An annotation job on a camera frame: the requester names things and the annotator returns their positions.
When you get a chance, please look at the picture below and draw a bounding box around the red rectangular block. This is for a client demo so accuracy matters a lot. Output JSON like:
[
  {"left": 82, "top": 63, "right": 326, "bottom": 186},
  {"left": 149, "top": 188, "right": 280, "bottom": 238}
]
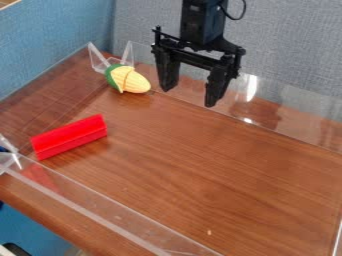
[{"left": 31, "top": 114, "right": 107, "bottom": 160}]

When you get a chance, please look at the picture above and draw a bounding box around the yellow toy corn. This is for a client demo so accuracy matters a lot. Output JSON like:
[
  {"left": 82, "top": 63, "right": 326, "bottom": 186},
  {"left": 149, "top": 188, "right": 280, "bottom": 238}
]
[{"left": 106, "top": 64, "right": 151, "bottom": 93}]

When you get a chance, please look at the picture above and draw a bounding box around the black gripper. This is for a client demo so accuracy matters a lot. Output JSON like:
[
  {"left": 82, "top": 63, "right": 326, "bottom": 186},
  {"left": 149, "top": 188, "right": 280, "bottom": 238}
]
[{"left": 151, "top": 26, "right": 246, "bottom": 107}]

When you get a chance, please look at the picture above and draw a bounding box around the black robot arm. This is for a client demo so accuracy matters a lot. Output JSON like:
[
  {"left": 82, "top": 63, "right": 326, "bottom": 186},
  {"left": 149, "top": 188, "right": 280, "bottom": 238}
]
[{"left": 151, "top": 0, "right": 248, "bottom": 107}]

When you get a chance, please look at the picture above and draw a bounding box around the clear acrylic front wall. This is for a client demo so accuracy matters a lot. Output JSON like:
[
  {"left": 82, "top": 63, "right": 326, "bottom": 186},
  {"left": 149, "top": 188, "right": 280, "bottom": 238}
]
[{"left": 4, "top": 156, "right": 223, "bottom": 256}]

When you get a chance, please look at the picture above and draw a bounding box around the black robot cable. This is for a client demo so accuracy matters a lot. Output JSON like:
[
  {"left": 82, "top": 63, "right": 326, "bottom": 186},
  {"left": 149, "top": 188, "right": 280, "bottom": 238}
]
[{"left": 218, "top": 0, "right": 248, "bottom": 21}]

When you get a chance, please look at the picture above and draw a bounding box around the clear acrylic corner bracket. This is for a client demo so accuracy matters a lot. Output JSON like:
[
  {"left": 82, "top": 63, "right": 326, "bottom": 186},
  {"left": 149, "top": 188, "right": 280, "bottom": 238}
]
[{"left": 87, "top": 42, "right": 133, "bottom": 74}]

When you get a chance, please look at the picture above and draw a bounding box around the clear acrylic back wall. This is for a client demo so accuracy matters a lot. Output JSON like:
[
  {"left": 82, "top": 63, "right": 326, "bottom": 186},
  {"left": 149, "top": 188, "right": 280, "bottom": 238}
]
[{"left": 123, "top": 41, "right": 342, "bottom": 154}]

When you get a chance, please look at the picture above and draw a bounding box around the clear acrylic left bracket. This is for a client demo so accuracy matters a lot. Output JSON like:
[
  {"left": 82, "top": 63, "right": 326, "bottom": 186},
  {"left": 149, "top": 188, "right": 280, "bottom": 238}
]
[{"left": 0, "top": 133, "right": 22, "bottom": 175}]

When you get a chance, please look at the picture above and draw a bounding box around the clear acrylic wall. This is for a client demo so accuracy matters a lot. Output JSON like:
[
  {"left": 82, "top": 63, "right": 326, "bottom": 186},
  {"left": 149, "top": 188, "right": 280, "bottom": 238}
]
[
  {"left": 4, "top": 156, "right": 223, "bottom": 256},
  {"left": 123, "top": 41, "right": 342, "bottom": 154}
]

